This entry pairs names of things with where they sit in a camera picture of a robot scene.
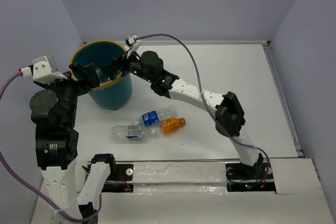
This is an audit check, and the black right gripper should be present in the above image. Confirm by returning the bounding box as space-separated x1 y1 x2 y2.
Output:
100 45 153 83

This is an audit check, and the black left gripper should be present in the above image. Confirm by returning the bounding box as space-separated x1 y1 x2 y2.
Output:
36 60 101 123

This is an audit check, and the orange juice bottle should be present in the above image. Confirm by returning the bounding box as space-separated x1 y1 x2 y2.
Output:
159 118 186 134

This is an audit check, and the clear wide-mouth plastic jar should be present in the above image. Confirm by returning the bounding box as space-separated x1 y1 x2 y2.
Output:
96 68 110 84

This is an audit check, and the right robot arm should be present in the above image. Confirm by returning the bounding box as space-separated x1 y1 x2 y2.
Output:
102 51 264 178

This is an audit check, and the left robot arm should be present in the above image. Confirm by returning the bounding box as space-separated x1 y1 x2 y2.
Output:
29 60 116 223

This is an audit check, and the teal bin yellow rim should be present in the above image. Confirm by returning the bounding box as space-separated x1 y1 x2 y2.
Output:
70 40 132 110

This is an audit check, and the clear bottle blue label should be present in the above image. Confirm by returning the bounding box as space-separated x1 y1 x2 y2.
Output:
134 105 177 127

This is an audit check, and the clear bottle white cap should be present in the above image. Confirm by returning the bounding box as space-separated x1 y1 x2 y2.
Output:
112 125 157 144

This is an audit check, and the white foam front board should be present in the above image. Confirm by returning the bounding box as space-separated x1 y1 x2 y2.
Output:
31 158 330 224

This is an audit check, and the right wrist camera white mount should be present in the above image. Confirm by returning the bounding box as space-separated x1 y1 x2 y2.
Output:
125 34 142 59

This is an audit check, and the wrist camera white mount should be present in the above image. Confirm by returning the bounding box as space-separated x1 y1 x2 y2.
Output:
18 56 68 84
125 34 142 59

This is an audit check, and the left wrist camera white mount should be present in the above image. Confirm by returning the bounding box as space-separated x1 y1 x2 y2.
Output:
18 56 68 84

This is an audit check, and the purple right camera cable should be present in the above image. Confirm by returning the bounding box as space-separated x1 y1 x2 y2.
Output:
133 34 270 190

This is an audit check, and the purple camera cable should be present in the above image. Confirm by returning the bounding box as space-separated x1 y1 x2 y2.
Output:
0 69 132 222
133 34 270 190

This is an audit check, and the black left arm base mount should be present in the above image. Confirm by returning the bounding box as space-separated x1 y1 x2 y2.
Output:
83 162 134 193

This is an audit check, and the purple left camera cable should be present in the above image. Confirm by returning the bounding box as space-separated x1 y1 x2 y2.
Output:
0 69 132 222

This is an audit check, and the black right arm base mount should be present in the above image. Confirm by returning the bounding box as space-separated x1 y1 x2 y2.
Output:
225 163 276 193

